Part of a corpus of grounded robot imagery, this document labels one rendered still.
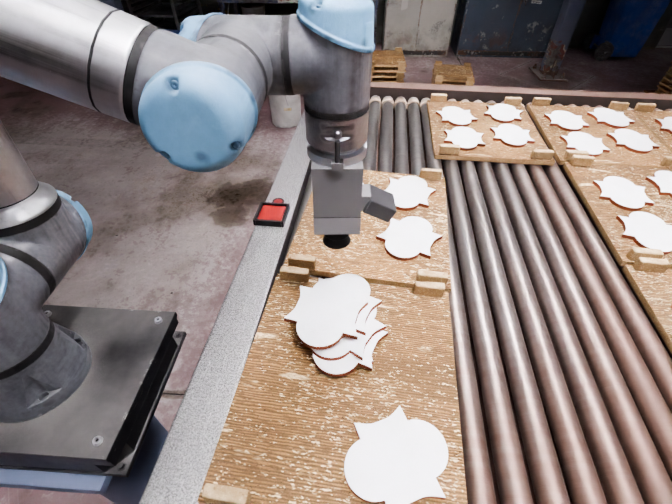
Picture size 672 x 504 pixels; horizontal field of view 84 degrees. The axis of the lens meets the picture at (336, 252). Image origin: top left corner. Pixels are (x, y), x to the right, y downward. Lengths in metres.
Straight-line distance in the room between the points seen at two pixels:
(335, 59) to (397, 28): 4.87
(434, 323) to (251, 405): 0.35
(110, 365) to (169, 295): 1.41
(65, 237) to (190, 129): 0.45
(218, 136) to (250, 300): 0.53
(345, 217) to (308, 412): 0.31
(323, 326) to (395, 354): 0.14
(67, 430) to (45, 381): 0.08
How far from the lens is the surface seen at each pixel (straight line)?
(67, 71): 0.34
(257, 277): 0.82
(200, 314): 1.99
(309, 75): 0.41
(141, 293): 2.20
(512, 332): 0.78
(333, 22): 0.40
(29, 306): 0.66
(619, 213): 1.16
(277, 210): 0.96
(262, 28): 0.42
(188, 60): 0.31
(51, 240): 0.69
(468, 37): 5.47
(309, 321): 0.64
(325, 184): 0.46
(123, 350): 0.75
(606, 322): 0.90
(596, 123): 1.61
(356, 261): 0.80
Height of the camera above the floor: 1.51
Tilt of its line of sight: 44 degrees down
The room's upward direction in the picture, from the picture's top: straight up
